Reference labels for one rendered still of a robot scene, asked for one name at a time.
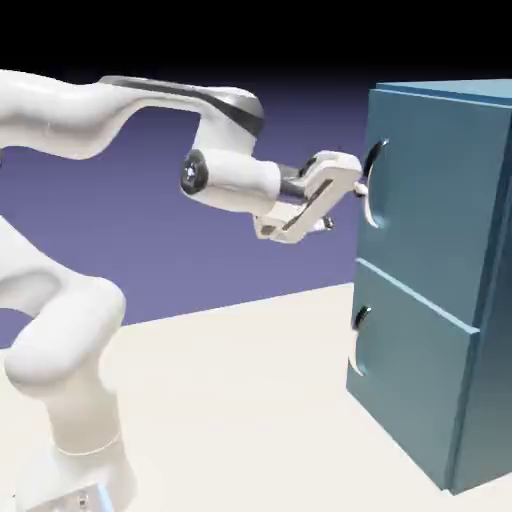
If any small teal cabinet door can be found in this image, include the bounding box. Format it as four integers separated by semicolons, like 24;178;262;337
345;260;480;492

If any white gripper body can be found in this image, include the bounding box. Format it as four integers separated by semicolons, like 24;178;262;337
274;150;365;245

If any long curved metal handle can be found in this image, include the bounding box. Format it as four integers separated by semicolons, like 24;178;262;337
361;137;391;230

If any large teal cabinet door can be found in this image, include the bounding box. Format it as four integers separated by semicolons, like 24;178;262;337
354;88;512;331

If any short curved metal handle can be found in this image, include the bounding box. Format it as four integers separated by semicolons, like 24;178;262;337
347;305;373;378

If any teal blue cabinet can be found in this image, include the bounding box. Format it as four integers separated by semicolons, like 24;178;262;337
345;78;512;496

